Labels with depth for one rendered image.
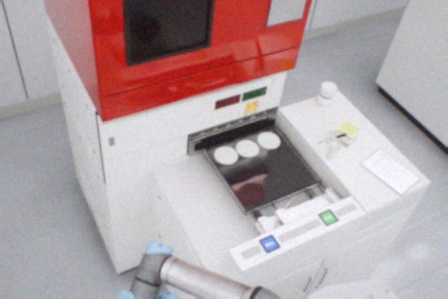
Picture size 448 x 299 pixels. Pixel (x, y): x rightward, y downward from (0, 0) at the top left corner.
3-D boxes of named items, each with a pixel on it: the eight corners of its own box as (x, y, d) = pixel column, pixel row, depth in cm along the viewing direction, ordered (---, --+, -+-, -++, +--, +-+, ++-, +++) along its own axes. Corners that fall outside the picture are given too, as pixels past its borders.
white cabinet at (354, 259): (153, 267, 262) (151, 172, 203) (296, 206, 300) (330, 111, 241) (206, 379, 225) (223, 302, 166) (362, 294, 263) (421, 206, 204)
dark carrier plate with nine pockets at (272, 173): (205, 150, 204) (205, 149, 204) (272, 127, 217) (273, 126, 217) (246, 211, 184) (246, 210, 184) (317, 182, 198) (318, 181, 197)
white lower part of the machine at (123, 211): (78, 186, 295) (57, 83, 236) (197, 146, 327) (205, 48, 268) (118, 282, 254) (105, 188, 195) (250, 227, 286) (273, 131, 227)
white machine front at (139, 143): (104, 182, 197) (94, 111, 168) (270, 126, 228) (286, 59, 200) (106, 187, 195) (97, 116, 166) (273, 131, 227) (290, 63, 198)
